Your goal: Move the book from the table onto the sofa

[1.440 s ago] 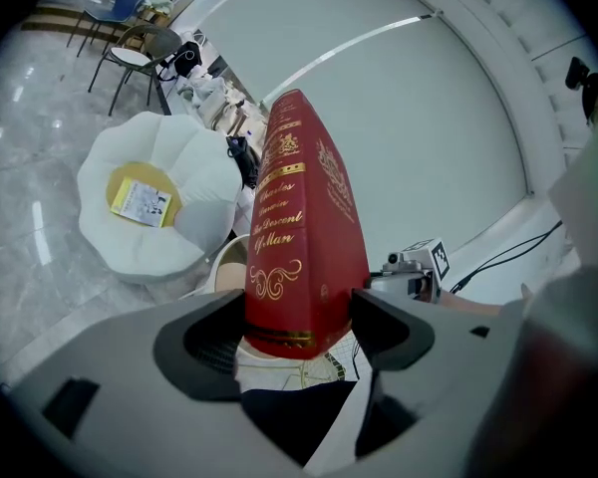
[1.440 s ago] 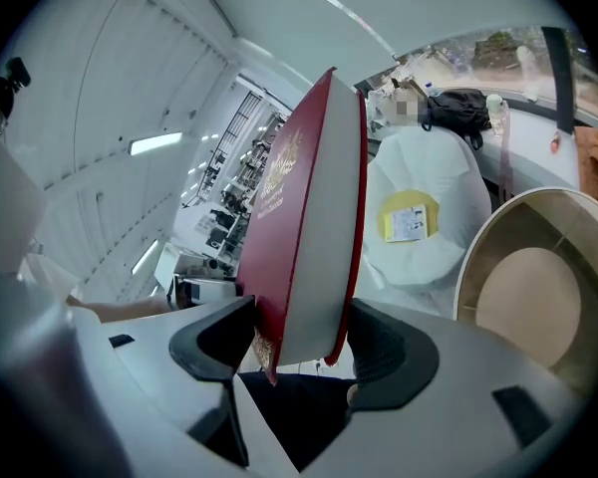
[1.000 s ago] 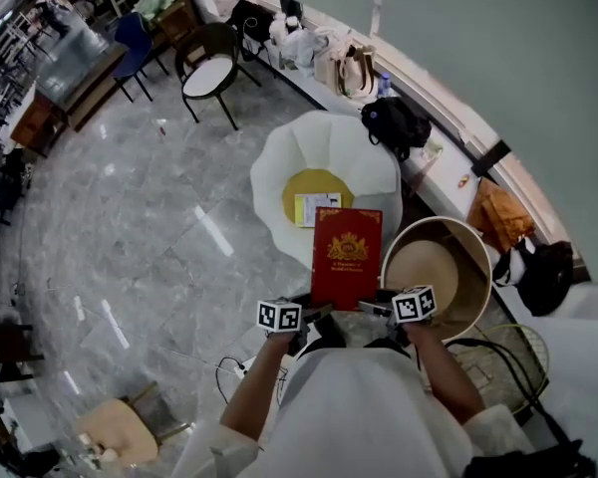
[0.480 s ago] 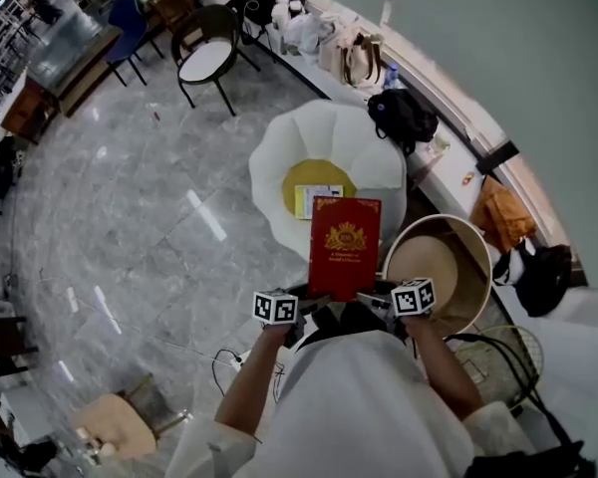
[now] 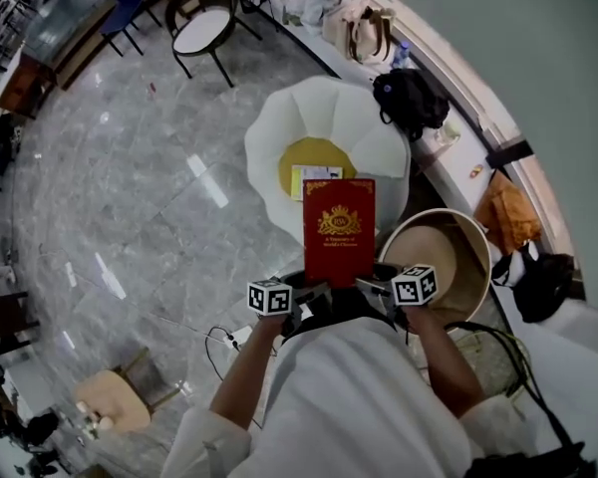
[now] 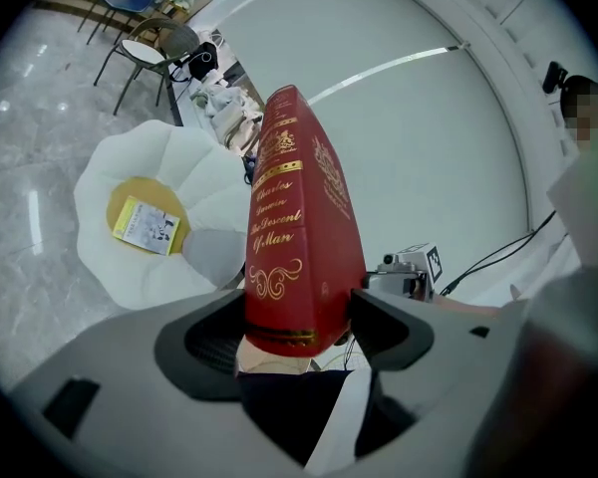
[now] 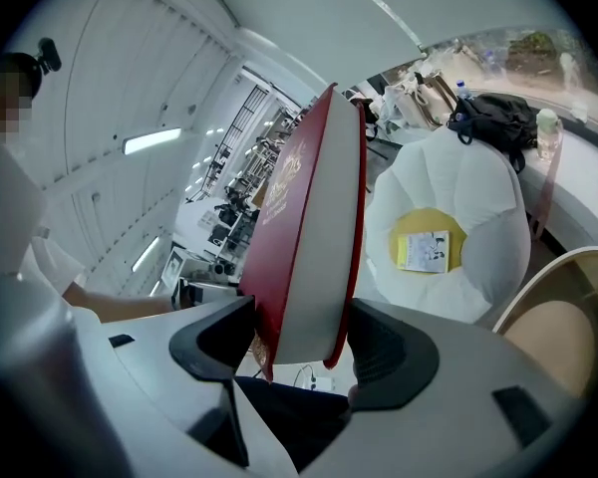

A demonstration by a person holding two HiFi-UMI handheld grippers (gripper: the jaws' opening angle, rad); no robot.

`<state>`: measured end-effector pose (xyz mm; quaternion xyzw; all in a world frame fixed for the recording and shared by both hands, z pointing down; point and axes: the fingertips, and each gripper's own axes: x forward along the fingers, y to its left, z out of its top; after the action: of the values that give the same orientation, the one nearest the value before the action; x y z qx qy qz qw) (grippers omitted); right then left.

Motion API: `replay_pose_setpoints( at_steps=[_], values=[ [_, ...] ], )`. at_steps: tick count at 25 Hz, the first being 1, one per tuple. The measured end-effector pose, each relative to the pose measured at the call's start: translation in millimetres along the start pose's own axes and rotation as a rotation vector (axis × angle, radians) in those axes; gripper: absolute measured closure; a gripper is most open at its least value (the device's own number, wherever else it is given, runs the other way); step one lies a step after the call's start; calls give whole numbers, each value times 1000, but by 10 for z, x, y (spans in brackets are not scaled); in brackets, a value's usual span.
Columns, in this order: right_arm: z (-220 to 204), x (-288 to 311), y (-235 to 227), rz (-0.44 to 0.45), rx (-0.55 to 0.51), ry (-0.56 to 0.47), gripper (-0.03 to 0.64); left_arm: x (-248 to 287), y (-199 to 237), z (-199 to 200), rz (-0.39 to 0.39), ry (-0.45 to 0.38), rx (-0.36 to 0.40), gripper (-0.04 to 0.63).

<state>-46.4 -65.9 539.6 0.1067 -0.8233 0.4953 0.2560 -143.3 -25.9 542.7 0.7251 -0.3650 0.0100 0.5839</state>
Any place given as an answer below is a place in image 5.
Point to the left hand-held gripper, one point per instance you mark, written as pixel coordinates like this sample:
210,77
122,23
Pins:
269,298

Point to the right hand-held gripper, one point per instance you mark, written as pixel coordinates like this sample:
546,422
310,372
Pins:
413,287

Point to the red hardcover book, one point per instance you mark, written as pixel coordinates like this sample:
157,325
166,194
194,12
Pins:
339,237

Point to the white flower-shaped chair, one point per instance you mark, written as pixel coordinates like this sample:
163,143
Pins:
314,107

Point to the black shoulder bag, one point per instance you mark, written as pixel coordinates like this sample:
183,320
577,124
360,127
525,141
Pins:
528,461

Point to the person's right forearm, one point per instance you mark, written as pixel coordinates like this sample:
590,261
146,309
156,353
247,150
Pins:
443,361

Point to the person's left forearm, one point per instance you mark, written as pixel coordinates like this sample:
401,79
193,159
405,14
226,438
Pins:
249,371

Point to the person's right black shoe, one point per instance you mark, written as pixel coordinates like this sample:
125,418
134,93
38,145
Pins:
386,270

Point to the person's black shoe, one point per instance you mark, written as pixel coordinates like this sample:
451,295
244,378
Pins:
386,270
293,280

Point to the person's left black shoe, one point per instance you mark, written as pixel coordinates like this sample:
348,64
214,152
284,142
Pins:
293,280

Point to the person's black trousers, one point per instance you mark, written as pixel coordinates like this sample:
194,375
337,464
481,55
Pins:
344,307

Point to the white power strip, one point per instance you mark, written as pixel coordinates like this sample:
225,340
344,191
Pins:
239,336

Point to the yellow-edged printed booklet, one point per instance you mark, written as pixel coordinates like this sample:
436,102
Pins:
314,172

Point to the person's white shirt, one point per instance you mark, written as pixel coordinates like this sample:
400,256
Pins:
359,406

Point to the yellow round seat cushion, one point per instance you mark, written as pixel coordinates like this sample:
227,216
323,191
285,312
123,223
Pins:
314,152

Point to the orange-brown cloth bag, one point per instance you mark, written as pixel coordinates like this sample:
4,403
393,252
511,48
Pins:
508,212

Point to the small red yellow packet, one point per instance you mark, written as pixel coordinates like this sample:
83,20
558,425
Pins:
476,169

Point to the black and white backpack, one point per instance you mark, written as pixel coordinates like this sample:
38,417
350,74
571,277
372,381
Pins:
543,287

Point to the small clear glass jar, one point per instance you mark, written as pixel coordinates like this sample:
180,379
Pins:
447,133

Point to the black backpack with purple tag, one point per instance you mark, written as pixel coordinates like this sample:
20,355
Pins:
411,100

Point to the clear plastic water bottle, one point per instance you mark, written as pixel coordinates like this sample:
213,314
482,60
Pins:
401,57

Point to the round light wooden stool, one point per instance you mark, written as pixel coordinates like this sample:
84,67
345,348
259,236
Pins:
112,401

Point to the beige tote bag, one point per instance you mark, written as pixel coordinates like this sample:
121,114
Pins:
359,30

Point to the black chair with white seat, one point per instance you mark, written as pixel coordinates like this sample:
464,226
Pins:
202,30

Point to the blue chair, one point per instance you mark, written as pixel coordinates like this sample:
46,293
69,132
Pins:
124,3

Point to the small brown wooden cabinet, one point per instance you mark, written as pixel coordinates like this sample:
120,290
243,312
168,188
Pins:
25,87

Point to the grey glass-top counter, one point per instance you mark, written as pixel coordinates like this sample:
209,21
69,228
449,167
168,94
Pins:
65,23

